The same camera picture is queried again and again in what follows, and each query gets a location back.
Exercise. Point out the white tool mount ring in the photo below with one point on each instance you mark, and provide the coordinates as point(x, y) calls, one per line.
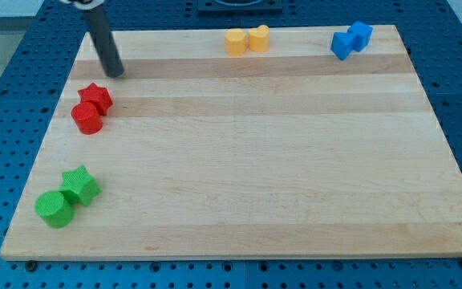
point(83, 4)

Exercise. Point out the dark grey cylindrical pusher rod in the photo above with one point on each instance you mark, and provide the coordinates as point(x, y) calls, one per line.
point(99, 29)

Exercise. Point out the red star block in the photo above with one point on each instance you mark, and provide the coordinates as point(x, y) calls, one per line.
point(99, 96)

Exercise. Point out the red cylinder block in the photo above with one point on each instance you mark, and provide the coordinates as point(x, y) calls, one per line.
point(86, 118)

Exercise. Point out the yellow cylinder block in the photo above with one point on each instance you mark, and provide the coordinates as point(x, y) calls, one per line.
point(235, 42)

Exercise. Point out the yellow heart block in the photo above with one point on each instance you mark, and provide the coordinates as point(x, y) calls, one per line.
point(259, 38)

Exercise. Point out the green star block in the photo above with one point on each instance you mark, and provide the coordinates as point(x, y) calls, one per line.
point(79, 186)

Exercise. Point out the green cylinder block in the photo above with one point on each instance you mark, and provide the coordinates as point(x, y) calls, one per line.
point(54, 209)

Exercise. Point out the blue arrow-shaped block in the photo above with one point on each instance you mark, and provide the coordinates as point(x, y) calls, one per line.
point(342, 44)

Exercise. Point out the blue cube block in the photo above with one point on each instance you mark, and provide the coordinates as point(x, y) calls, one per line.
point(362, 35)

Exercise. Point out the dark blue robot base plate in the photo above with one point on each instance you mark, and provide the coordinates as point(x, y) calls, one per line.
point(238, 6)

